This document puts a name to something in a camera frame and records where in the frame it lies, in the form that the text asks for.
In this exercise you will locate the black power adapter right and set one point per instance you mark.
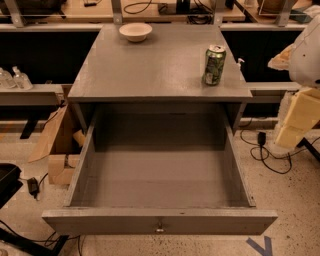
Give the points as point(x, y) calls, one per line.
point(261, 138)

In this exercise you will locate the cardboard box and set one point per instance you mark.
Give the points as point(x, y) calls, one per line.
point(60, 141)

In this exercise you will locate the black stand leg right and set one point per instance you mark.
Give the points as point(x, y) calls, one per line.
point(305, 143)

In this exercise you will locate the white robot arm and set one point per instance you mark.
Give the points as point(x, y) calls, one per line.
point(302, 60)

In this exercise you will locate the black power adapter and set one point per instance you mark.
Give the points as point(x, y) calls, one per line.
point(33, 187)
point(261, 138)

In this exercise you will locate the green soda can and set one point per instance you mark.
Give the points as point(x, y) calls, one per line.
point(214, 63)

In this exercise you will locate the black stand base left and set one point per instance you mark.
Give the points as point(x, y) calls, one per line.
point(30, 247)

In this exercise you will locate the white ceramic bowl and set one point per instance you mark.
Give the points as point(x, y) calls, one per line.
point(135, 32)

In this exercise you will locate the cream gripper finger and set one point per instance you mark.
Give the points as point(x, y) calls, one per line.
point(299, 112)

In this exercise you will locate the black power adapter left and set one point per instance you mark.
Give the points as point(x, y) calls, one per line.
point(33, 187)

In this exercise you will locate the grey shelf right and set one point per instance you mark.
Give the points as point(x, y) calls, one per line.
point(270, 92)

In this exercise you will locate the wooden background desk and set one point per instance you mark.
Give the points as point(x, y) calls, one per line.
point(74, 11)

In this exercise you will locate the clear sanitizer bottle right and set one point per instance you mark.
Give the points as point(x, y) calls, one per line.
point(21, 79)

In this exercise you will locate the grey shelf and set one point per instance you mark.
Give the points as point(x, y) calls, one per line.
point(39, 95)
point(270, 92)

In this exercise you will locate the black bin left edge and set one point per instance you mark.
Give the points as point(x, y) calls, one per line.
point(9, 182)

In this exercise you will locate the metal drawer knob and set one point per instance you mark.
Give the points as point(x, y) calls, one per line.
point(159, 229)

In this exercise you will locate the grey shelf left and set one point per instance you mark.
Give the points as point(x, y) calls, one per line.
point(39, 95)

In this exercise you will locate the clear sanitizer bottle left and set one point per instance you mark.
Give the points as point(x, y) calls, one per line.
point(6, 79)

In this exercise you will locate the grey wooden cabinet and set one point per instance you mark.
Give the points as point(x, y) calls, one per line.
point(167, 66)

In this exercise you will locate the clear sanitizer bottle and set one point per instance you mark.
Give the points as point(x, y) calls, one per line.
point(21, 79)
point(6, 79)

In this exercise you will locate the open grey top drawer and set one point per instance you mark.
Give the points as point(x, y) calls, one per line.
point(138, 169)

